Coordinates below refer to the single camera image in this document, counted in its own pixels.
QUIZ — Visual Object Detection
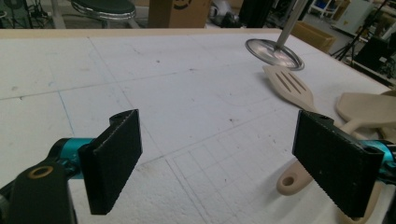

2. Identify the wooden spoon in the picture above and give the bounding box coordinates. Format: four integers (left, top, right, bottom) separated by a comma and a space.
337, 89, 396, 224

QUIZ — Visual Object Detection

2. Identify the plain wooden spatula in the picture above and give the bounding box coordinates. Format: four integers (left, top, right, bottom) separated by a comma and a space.
276, 92, 396, 197

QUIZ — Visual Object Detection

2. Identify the grey metal stand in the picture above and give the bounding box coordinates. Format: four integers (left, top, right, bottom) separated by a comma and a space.
50, 0, 67, 30

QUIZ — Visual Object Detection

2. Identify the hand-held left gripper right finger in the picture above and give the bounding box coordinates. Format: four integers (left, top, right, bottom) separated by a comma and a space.
292, 109, 385, 218

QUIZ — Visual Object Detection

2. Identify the metal utensil rack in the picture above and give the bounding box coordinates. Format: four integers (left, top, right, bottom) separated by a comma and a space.
245, 0, 310, 72

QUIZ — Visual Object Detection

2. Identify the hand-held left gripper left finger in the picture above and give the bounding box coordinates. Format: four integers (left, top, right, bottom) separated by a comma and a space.
78, 108, 143, 216

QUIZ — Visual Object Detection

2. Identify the grey bag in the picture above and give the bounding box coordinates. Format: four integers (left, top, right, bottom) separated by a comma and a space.
211, 0, 241, 28

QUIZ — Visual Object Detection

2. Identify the black tripod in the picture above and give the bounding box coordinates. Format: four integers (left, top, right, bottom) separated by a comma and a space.
330, 0, 390, 62

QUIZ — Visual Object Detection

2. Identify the white box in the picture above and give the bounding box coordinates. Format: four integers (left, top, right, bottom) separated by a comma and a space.
332, 0, 375, 35

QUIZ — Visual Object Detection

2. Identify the slotted wooden spatula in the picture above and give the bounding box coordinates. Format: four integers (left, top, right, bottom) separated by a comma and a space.
262, 64, 368, 141

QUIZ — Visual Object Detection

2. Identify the large cardboard box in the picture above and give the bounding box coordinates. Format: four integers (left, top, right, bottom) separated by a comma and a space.
148, 0, 213, 29

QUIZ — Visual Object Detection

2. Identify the black round stool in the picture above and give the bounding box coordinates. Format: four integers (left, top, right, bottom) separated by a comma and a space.
69, 0, 138, 29

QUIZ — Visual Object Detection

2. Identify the white foam mat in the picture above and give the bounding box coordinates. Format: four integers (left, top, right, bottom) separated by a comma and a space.
0, 32, 396, 224

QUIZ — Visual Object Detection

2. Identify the black monitor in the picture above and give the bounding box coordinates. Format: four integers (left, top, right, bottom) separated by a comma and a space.
354, 36, 396, 74

